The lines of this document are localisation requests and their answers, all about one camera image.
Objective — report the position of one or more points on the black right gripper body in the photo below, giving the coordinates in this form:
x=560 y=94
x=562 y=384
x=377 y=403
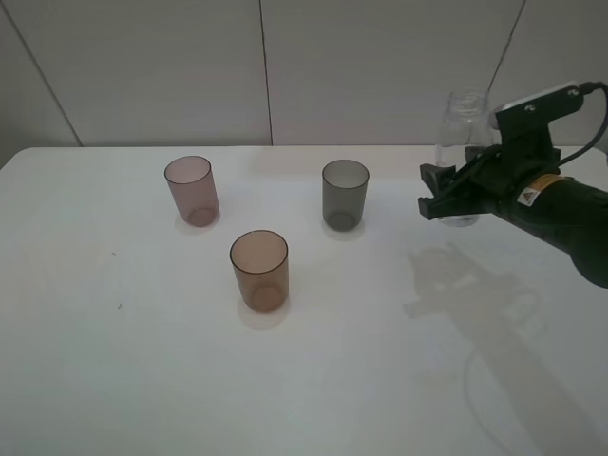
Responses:
x=517 y=180

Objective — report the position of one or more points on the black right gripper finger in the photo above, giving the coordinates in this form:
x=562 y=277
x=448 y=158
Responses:
x=463 y=200
x=446 y=180

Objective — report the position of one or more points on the clear plastic water bottle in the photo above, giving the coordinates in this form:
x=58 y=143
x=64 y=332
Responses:
x=465 y=124

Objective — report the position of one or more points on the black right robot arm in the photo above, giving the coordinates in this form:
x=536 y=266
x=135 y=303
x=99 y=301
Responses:
x=583 y=235

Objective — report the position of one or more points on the grey translucent cup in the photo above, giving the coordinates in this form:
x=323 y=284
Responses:
x=344 y=190

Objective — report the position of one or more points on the brown translucent cup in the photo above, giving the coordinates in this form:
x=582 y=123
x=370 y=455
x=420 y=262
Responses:
x=260 y=260

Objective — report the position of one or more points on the pink translucent cup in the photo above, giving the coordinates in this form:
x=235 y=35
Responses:
x=191 y=183

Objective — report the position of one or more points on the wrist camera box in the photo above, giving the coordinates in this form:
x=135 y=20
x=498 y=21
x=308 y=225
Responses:
x=536 y=111

